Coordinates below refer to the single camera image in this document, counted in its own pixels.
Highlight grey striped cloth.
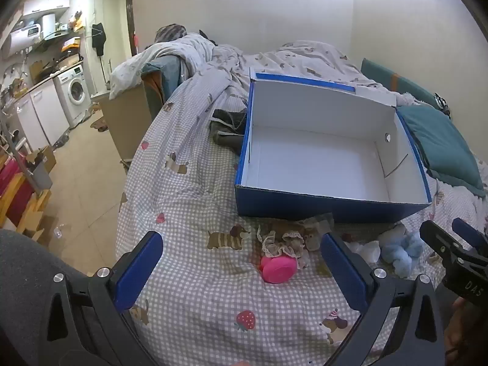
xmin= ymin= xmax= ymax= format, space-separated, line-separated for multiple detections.
xmin=154 ymin=24 xmax=187 ymax=42

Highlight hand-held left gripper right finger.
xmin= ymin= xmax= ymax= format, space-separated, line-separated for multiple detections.
xmin=320 ymin=232 xmax=447 ymax=366

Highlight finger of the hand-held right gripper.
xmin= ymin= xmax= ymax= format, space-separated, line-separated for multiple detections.
xmin=419 ymin=220 xmax=471 ymax=269
xmin=452 ymin=217 xmax=488 ymax=251

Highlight white kitchen cabinet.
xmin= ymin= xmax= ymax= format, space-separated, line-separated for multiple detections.
xmin=17 ymin=82 xmax=71 ymax=149

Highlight blue and white cardboard box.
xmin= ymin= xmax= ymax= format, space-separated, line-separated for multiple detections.
xmin=234 ymin=66 xmax=433 ymax=225

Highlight grey bin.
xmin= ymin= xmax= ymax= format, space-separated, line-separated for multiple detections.
xmin=27 ymin=160 xmax=54 ymax=191

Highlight blue and white plush toy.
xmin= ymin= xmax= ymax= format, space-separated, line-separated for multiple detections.
xmin=377 ymin=224 xmax=425 ymax=279

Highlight white washing machine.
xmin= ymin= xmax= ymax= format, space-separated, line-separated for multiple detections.
xmin=53 ymin=65 xmax=92 ymax=128

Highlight white fluffy blanket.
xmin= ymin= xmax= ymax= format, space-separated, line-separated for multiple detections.
xmin=396 ymin=91 xmax=431 ymax=107

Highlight lace-dressed doll with pink hat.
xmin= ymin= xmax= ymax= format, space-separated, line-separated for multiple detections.
xmin=255 ymin=213 xmax=382 ymax=285

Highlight teal headboard cushion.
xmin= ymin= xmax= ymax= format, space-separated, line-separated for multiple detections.
xmin=360 ymin=58 xmax=450 ymax=117

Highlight dark clothes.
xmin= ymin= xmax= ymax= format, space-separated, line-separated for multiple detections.
xmin=210 ymin=109 xmax=248 ymax=157

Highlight black and white small object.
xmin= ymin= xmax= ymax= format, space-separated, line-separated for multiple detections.
xmin=432 ymin=92 xmax=452 ymax=119

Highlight teal pillow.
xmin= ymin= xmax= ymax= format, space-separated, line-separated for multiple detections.
xmin=396 ymin=105 xmax=486 ymax=199

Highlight checked printed bedsheet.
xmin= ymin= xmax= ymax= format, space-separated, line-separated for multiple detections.
xmin=114 ymin=76 xmax=488 ymax=366

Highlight person's right hand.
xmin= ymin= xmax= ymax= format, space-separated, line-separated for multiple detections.
xmin=444 ymin=299 xmax=488 ymax=357

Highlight black hanging bag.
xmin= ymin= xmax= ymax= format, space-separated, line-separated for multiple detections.
xmin=91 ymin=23 xmax=107 ymax=57

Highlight teal and orange folded quilt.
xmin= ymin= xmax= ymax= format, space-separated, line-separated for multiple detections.
xmin=141 ymin=55 xmax=184 ymax=120

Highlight white printed duvet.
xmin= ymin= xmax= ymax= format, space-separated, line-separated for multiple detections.
xmin=109 ymin=32 xmax=389 ymax=102

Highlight brown cardboard board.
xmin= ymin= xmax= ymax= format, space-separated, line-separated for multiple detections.
xmin=100 ymin=84 xmax=151 ymax=161

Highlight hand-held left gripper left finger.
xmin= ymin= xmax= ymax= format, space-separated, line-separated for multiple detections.
xmin=38 ymin=231 xmax=164 ymax=366

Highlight white water heater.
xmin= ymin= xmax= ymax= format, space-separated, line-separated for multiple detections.
xmin=9 ymin=24 xmax=42 ymax=52

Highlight yellow wooden rack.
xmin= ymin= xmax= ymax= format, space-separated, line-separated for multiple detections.
xmin=0 ymin=156 xmax=52 ymax=239

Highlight dark door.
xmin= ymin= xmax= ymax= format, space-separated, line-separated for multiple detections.
xmin=124 ymin=0 xmax=138 ymax=56

